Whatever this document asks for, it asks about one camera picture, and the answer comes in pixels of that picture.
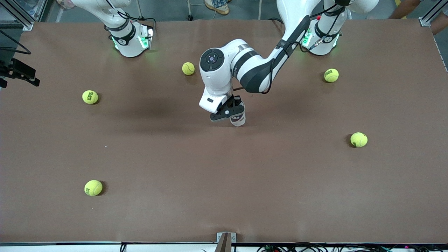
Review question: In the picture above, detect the bare person forearm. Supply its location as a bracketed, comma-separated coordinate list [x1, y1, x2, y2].
[431, 12, 448, 35]
[388, 0, 421, 20]

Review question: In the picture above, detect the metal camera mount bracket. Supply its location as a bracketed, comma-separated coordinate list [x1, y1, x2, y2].
[216, 232, 237, 252]

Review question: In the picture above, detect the aluminium frame post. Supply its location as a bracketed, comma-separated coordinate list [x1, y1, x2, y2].
[419, 0, 448, 27]
[0, 0, 34, 31]

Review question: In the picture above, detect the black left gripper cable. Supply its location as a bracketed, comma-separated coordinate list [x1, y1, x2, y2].
[233, 7, 345, 95]

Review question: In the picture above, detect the tangled black cable bundle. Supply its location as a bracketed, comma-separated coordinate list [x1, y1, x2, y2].
[257, 242, 448, 252]

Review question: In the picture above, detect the patterned shoe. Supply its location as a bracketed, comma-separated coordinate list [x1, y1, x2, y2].
[204, 0, 230, 15]

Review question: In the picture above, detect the clear plastic tennis ball can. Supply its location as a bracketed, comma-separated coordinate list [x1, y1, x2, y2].
[229, 101, 246, 127]

